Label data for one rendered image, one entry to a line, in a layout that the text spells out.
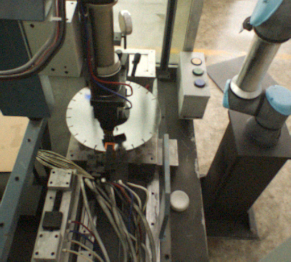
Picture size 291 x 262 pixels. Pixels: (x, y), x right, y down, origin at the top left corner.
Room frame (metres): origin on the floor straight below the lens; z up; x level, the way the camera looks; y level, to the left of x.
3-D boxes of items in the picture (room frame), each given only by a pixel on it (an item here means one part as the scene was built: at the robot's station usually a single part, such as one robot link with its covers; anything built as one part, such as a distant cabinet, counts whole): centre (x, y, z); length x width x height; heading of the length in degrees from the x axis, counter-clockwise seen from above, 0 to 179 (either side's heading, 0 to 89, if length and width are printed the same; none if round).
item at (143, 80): (1.02, 0.07, 0.82); 0.18 x 0.18 x 0.15; 3
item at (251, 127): (0.82, -0.50, 0.80); 0.15 x 0.15 x 0.10
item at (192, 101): (0.99, -0.19, 0.82); 0.28 x 0.11 x 0.15; 3
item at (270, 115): (0.82, -0.50, 0.91); 0.13 x 0.12 x 0.14; 75
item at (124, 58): (0.62, 0.08, 1.17); 0.06 x 0.05 x 0.20; 174
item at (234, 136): (0.82, -0.50, 0.37); 0.40 x 0.40 x 0.75; 3
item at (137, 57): (0.65, 0.06, 1.21); 0.08 x 0.06 x 0.03; 3
